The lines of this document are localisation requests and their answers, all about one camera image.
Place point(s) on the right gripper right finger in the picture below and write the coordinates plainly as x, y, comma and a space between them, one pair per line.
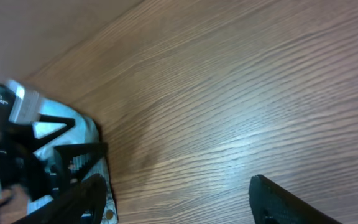
270, 203

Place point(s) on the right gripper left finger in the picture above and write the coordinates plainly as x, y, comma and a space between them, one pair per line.
84, 203

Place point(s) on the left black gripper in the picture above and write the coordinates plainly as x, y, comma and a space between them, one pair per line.
18, 142

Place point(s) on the light blue denim shorts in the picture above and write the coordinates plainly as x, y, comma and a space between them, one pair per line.
84, 131

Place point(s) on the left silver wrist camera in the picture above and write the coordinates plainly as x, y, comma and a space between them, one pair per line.
26, 107

